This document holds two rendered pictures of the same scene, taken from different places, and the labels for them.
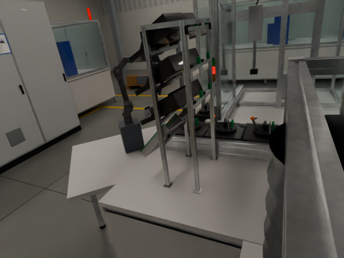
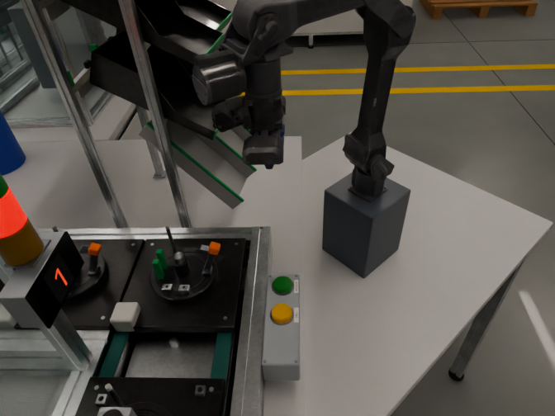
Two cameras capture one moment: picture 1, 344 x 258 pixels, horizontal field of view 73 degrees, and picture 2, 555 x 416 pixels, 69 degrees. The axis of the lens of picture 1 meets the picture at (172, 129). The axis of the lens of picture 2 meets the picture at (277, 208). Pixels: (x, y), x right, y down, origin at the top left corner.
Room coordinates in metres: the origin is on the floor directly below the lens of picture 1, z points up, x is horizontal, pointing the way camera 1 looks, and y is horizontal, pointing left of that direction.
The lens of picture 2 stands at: (2.13, -0.17, 1.65)
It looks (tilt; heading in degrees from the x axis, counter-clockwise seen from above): 41 degrees down; 157
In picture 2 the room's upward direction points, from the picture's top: 4 degrees counter-clockwise
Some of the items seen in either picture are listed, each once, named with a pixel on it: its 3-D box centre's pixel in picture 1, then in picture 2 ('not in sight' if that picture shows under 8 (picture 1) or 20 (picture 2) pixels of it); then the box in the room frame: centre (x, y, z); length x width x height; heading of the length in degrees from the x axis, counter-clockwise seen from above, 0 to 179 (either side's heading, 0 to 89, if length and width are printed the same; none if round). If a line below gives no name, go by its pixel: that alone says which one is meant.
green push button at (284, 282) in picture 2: not in sight; (282, 286); (1.63, 0.04, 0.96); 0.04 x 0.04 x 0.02
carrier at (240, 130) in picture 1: (226, 124); (67, 265); (1.41, -0.36, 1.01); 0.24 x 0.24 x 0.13; 63
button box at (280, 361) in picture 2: not in sight; (282, 323); (1.69, 0.01, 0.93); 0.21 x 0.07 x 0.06; 153
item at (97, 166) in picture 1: (135, 151); (344, 243); (1.50, 0.29, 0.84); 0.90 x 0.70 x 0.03; 107
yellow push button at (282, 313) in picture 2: not in sight; (282, 314); (1.69, 0.01, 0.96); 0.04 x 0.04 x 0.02
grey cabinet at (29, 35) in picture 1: (36, 78); not in sight; (4.07, 2.17, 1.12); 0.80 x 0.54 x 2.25; 152
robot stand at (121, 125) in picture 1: (131, 134); (362, 221); (1.55, 0.30, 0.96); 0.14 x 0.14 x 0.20; 17
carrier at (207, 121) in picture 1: (191, 121); (181, 265); (1.52, -0.14, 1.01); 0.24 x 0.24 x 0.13; 63
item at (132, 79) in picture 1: (148, 80); not in sight; (7.40, 0.56, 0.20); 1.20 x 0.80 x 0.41; 62
